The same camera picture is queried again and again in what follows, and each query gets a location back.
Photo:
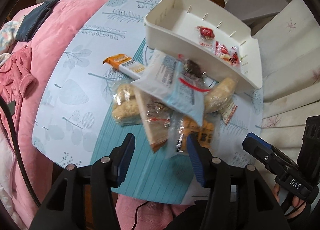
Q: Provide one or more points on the clear bag puffed cakes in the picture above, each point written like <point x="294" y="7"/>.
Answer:
<point x="125" y="111"/>

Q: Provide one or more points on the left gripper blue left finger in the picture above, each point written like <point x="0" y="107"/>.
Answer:
<point x="107" y="173"/>

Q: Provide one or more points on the floral white cloth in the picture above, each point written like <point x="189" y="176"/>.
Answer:
<point x="8" y="35"/>

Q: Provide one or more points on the grey office chair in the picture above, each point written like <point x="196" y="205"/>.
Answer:
<point x="255" y="13"/>

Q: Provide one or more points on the floral white curtain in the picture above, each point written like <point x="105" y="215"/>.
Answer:
<point x="289" y="48"/>

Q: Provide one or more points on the red-edged clear dark snack packet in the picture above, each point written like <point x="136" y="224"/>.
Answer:
<point x="192" y="76"/>

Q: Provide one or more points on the navy folded cloth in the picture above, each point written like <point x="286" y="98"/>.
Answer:
<point x="34" y="20"/>

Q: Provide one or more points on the pink bed quilt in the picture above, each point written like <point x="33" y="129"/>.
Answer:
<point x="46" y="47"/>

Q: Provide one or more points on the white red-striped snack packet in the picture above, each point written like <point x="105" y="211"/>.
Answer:
<point x="228" y="111"/>

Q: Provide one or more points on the beige soda cracker packet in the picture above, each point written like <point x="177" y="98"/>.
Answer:
<point x="155" y="118"/>

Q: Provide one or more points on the orange white oat bar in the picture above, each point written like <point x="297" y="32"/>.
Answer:
<point x="127" y="65"/>

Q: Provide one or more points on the leaf-patterned tablecloth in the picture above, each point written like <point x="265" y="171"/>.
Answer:
<point x="74" y="122"/>

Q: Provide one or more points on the red white candy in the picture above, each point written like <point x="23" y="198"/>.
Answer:
<point x="231" y="56"/>

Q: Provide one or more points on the white plastic organizer tray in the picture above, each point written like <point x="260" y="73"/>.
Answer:
<point x="171" y="28"/>

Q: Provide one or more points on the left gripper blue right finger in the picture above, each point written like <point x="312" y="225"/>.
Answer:
<point x="213" y="173"/>

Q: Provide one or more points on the person's right hand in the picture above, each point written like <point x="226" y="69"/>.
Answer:
<point x="298" y="205"/>

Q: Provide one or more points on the pink garment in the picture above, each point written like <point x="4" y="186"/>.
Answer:
<point x="17" y="82"/>

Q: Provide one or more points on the clear bag rice crackers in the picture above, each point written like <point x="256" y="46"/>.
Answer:
<point x="219" y="95"/>

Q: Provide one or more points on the light blue snack bag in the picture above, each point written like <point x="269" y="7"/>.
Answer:
<point x="166" y="80"/>

